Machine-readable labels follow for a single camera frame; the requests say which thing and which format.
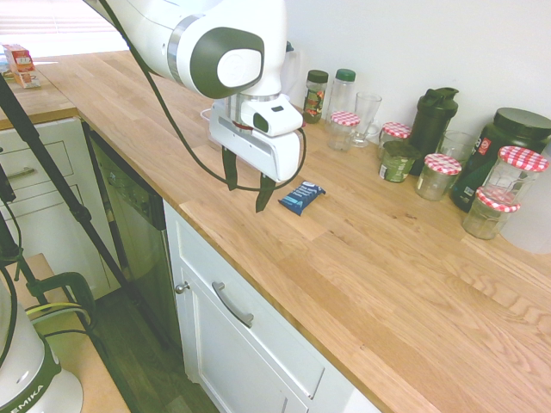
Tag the tall jar red checked lid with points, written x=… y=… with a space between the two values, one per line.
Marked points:
x=514 y=172

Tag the black camera tripod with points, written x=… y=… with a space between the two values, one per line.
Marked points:
x=51 y=165

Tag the dark green clamp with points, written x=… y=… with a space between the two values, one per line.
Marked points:
x=69 y=281

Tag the large dark protein tub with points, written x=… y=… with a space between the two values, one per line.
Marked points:
x=512 y=129

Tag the clear drinking glass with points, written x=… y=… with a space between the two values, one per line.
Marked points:
x=456 y=144

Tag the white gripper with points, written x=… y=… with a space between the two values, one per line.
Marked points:
x=258 y=155

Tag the tall clear glass mug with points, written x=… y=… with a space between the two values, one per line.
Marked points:
x=367 y=116

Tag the metal cabinet knob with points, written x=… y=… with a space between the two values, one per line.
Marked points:
x=182 y=287

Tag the blue protein bar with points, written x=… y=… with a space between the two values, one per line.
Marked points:
x=301 y=196

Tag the white translucent jug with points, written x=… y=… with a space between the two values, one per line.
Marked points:
x=297 y=73

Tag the white drawer cabinet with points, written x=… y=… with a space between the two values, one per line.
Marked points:
x=60 y=137

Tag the spice jar with dark lid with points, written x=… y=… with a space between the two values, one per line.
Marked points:
x=316 y=99

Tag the black shaker bottle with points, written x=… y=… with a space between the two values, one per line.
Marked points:
x=432 y=125

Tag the orange white food box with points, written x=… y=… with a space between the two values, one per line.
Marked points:
x=19 y=58
x=26 y=79

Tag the clear bottle with green lid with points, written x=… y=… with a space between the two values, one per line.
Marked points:
x=343 y=94

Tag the glass jar red checked lid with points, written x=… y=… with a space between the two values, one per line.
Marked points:
x=488 y=217
x=437 y=178
x=342 y=133
x=394 y=137

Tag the wooden robot mounting board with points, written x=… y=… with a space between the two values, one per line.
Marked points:
x=86 y=374

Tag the dark dishwasher front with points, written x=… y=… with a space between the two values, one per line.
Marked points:
x=142 y=241

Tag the green cup with dark lid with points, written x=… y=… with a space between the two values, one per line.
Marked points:
x=397 y=165

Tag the white window blinds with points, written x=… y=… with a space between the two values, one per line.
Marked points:
x=43 y=26

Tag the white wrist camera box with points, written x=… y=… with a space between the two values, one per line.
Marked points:
x=275 y=118

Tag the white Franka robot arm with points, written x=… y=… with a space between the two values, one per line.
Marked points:
x=150 y=34

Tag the clear plastic container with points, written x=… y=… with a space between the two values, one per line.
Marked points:
x=206 y=123

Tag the white kitchen cabinet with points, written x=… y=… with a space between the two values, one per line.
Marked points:
x=241 y=365

